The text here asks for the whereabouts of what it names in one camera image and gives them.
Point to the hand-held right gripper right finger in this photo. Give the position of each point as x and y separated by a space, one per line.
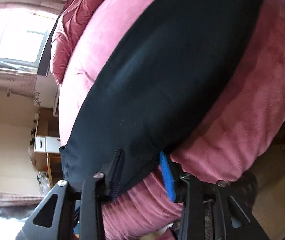
168 178

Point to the wooden desk with white drawer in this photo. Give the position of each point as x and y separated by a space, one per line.
42 142

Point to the black pants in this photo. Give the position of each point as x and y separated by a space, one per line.
157 67

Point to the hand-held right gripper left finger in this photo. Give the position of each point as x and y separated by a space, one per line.
118 177

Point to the white nightstand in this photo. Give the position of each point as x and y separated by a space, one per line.
56 102

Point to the window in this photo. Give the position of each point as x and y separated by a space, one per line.
17 37

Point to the dark pink duvet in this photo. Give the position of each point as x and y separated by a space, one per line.
75 17

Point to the pink bed sheet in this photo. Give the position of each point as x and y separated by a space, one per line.
245 105

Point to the wooden chair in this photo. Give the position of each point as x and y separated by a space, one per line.
53 165

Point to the grey plastic sheet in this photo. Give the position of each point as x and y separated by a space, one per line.
7 66

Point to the white floral panel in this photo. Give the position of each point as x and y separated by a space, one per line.
36 97

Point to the dark headboard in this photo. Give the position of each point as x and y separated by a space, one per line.
45 55

